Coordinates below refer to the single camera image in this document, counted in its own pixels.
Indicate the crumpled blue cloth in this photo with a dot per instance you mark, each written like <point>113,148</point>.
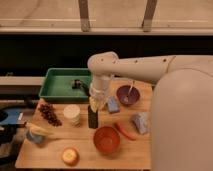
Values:
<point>140,121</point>

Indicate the spoon in purple bowl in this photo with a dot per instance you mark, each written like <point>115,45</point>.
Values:
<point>126,99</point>

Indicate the blue sponge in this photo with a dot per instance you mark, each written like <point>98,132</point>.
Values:
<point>112,105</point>

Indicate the orange carrot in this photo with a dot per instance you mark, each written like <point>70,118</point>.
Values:
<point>124,132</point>

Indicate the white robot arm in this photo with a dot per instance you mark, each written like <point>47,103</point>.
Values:
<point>181,122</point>

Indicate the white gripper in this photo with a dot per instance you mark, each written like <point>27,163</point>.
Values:
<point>99,91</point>

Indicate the blue machine at left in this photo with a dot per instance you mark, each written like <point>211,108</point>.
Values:
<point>9,123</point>

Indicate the green plastic tray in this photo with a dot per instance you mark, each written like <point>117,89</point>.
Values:
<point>57,85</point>

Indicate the white cylindrical container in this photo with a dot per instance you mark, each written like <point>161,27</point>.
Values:
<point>72,114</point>

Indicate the black eraser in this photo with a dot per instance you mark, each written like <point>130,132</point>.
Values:
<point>92,118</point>

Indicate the black brush in tray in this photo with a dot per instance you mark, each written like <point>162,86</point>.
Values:
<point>78,84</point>

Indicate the bunch of dark grapes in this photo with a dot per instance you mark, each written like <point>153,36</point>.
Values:
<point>47,112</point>

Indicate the purple bowl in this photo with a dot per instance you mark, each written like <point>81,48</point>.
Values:
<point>133,97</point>

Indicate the yellow corn cob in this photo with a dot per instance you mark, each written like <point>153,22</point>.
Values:
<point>36,129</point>

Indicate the red bowl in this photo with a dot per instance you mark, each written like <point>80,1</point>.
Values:
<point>106,140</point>

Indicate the small blue cup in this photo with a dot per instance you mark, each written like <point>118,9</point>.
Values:
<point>37,139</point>

